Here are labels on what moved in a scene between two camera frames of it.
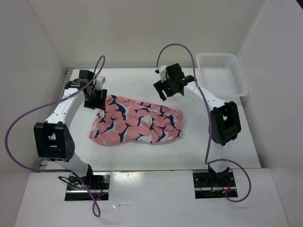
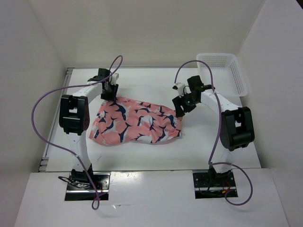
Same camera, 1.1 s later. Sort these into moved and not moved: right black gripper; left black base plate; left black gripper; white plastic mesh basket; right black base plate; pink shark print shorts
Moved: left black gripper; right black gripper
Not moved: left black base plate; right black base plate; white plastic mesh basket; pink shark print shorts
